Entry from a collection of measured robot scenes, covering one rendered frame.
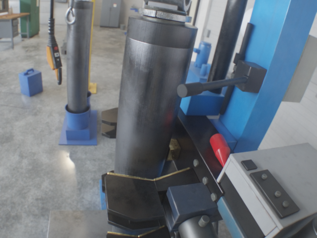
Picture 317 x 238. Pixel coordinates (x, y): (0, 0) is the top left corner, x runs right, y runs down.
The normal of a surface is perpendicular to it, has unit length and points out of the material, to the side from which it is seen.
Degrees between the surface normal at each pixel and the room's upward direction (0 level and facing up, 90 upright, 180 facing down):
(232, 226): 90
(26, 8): 90
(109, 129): 0
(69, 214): 0
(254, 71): 90
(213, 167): 0
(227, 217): 90
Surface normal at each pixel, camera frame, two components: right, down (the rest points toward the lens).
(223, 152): -0.04, -0.32
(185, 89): -0.73, 0.18
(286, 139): -0.96, -0.02
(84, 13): 0.71, 0.44
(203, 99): 0.23, 0.50
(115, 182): 0.16, -0.86
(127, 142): -0.55, 0.33
